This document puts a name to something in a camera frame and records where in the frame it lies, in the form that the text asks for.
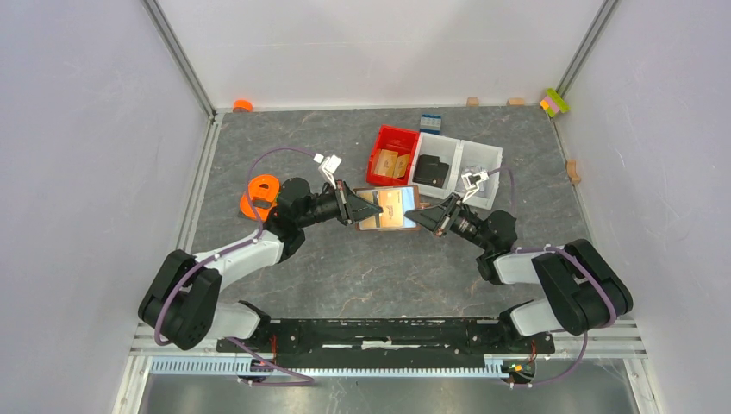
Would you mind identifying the multicolour toy brick stack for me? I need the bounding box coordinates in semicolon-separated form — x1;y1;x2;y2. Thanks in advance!
539;88;571;118

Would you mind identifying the white divided plastic bin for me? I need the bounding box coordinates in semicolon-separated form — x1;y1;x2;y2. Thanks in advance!
408;132;503;199

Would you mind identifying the aluminium frame rail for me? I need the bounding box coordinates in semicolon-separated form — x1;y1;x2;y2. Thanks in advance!
114;317;659;413

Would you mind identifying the wooden arch block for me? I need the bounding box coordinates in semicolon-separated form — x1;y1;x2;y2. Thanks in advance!
565;160;582;185

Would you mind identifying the blue toy brick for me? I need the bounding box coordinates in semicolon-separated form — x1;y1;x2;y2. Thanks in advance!
419;114;442;135

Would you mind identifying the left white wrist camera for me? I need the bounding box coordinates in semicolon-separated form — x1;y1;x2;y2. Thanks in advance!
313;153;342;187

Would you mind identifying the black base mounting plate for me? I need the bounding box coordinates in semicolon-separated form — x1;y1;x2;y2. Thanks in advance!
243;317;555;369

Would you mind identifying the gold credit card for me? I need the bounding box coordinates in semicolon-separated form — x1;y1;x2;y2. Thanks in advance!
377;190;404;229

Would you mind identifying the brown leather card holder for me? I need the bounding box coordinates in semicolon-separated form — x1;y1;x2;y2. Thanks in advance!
354;185;424;232

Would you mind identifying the gold card in red bin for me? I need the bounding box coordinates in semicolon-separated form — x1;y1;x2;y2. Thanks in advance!
372;149;398;178

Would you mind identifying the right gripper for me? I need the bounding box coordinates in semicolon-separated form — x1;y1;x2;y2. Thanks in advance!
405;191;492;252

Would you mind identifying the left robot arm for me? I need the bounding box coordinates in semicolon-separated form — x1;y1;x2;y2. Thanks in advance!
137;178;383;352

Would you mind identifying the black wallet in bin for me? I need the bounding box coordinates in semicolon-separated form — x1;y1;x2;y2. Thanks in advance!
412;154;449;188

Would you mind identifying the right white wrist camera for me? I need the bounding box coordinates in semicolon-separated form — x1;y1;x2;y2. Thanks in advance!
460;170;490;204

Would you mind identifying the orange letter e toy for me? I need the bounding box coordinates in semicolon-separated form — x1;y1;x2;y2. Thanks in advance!
239;174;280;222

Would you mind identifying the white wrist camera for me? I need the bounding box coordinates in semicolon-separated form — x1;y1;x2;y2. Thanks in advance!
313;153;342;187
460;170;490;204

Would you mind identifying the orange tape roll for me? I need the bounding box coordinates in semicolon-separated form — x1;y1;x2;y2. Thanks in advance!
232;99;253;113

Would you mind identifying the red plastic bin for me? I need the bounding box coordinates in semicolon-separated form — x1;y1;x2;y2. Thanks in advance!
365;124;420;186

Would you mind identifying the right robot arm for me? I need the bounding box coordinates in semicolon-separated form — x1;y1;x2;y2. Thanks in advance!
404;193;634;352

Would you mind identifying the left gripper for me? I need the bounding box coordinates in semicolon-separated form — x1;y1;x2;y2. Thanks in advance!
297;179;381;228

